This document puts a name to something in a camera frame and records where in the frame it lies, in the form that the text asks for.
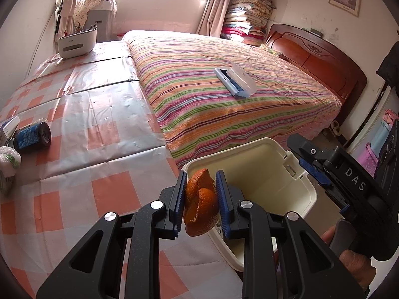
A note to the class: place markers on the wooden headboard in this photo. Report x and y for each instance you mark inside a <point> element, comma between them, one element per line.
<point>311,65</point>

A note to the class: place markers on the dotted cloth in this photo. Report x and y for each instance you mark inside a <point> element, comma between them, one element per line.
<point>93,4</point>

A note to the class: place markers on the white crumpled plastic bag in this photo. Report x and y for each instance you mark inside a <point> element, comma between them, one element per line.
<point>9,162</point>

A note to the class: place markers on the pink garment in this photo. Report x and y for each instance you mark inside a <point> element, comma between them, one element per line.
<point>391,117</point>

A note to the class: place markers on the white garment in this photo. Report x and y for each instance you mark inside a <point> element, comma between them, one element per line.
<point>67,15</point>

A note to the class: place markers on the white medicine box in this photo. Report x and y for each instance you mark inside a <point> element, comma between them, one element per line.
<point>7,130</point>

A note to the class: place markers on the blue storage box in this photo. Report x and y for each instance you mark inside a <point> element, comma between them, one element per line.
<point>378,140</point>

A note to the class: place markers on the purple plastic basket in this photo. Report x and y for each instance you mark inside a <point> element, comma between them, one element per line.
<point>367,160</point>

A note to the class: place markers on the cream plastic bin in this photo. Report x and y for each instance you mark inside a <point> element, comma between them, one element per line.
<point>265,174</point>

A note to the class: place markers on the striped bed blanket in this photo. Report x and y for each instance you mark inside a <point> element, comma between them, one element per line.
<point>218,115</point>

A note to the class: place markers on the orange peel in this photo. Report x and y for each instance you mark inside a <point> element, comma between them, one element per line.
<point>199,205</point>

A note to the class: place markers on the red plastic stool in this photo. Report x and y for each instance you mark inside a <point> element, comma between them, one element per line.
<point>120,36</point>

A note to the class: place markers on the small grey box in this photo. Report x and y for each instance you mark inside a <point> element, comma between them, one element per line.
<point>316,32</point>

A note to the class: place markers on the person's right hand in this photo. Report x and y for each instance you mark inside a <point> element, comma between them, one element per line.
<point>358,264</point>

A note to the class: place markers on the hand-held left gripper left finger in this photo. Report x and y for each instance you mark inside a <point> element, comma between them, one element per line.
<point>177,205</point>

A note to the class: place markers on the dark hanging garment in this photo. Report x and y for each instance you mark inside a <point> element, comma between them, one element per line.
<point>389,68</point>

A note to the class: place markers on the stack of folded quilts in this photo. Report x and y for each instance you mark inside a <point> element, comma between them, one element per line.
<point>246,18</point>

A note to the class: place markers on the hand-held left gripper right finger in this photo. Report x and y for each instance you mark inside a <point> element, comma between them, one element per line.
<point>224,205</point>

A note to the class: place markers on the white slipper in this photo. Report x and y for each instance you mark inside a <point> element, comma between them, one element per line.
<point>335,127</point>

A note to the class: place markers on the white cabinet appliance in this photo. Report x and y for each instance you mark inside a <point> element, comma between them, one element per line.
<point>103,25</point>

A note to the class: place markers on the blue drink can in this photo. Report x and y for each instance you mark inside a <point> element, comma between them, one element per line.
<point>31,137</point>

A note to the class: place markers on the white utensil holder box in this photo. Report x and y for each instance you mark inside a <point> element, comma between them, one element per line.
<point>76,45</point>

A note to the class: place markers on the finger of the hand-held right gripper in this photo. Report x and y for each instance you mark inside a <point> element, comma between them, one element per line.
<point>308,149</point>
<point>316,171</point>

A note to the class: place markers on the floral pillow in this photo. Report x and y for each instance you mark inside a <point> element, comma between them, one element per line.
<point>269,50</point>

